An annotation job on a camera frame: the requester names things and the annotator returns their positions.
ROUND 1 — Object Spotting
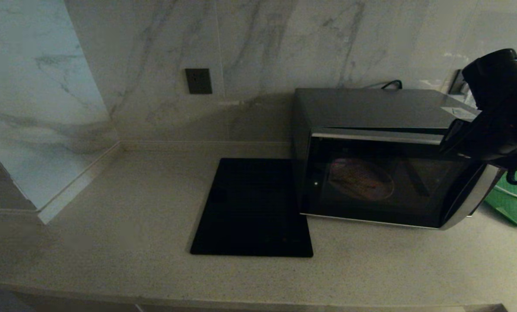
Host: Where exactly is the dark double wall socket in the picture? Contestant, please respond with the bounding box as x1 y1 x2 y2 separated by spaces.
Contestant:
448 69 468 95

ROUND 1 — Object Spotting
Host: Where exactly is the silver microwave oven body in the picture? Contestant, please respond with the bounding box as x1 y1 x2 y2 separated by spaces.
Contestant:
291 88 482 217

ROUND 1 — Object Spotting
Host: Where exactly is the green plastic tray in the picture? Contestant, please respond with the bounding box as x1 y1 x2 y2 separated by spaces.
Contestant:
484 164 517 228

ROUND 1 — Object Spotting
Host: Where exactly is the dark single wall socket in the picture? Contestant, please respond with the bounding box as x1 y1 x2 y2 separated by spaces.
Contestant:
185 68 213 95

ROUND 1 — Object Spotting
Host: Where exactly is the purple plate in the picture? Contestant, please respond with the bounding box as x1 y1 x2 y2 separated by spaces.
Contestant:
328 158 396 201

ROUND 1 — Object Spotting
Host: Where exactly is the black curved cable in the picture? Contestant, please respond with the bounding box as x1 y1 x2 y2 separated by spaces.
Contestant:
365 80 403 90

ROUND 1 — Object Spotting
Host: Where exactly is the white warning sticker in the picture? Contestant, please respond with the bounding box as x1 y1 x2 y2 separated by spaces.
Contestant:
441 107 480 120

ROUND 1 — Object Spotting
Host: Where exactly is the black induction cooktop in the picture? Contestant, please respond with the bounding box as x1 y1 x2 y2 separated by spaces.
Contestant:
190 158 314 257

